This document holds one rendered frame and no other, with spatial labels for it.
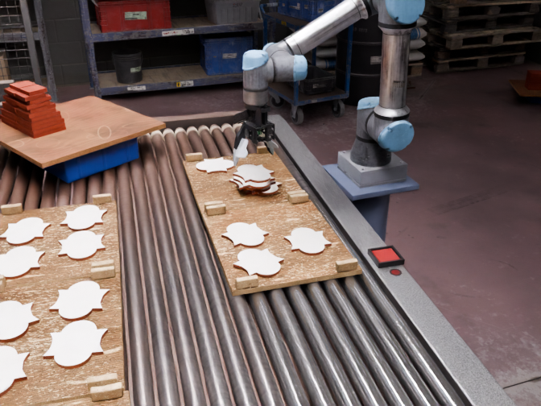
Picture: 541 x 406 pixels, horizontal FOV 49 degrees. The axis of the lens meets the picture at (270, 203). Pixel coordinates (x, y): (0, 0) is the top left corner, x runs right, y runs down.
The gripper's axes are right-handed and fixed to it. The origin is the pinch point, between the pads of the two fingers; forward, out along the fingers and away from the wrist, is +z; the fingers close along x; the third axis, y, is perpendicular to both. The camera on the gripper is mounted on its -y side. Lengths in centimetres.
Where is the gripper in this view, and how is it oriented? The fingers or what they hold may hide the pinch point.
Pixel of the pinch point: (253, 159)
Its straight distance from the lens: 191.7
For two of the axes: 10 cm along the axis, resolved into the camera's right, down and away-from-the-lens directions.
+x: 8.0, -2.8, 5.3
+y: 6.0, 3.8, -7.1
